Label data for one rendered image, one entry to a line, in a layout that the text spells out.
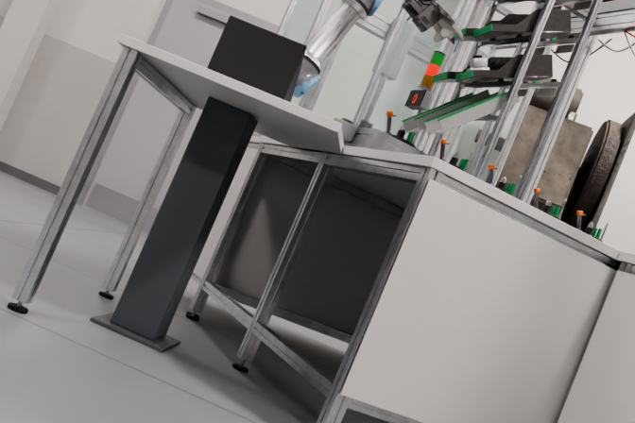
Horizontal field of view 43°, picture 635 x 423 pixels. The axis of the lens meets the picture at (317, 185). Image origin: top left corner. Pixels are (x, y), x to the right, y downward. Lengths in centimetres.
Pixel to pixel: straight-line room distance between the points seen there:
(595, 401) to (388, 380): 63
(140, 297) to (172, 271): 14
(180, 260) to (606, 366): 136
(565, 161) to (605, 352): 371
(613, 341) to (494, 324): 36
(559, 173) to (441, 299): 394
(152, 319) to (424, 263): 96
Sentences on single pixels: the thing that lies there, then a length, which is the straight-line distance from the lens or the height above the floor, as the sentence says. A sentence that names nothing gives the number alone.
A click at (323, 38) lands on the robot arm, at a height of 121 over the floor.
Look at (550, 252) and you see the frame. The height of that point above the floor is 76.
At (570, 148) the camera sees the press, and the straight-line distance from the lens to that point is 617.
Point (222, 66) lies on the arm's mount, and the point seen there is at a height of 93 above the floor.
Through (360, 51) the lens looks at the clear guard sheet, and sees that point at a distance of 439.
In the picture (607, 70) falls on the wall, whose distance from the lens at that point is 752.
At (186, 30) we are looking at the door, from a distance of 740.
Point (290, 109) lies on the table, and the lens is 230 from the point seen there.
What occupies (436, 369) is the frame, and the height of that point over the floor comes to 32.
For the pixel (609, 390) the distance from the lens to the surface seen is 250.
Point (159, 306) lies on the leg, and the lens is 270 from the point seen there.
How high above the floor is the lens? 52
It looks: 4 degrees up
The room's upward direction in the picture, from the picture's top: 23 degrees clockwise
